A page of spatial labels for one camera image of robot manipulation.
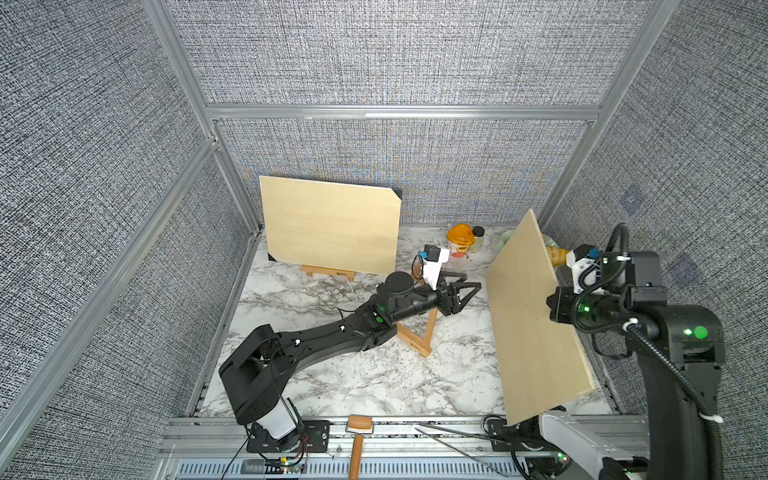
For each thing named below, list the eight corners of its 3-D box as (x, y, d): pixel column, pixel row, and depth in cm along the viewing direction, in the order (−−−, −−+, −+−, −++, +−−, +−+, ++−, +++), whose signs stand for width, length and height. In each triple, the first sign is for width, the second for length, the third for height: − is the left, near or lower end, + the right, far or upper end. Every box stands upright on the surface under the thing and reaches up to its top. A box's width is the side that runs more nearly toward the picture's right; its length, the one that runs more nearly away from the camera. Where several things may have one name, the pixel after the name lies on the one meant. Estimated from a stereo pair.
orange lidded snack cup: (447, 257, 111) (451, 241, 104) (444, 239, 116) (448, 223, 109) (470, 257, 111) (476, 241, 104) (466, 239, 116) (471, 223, 109)
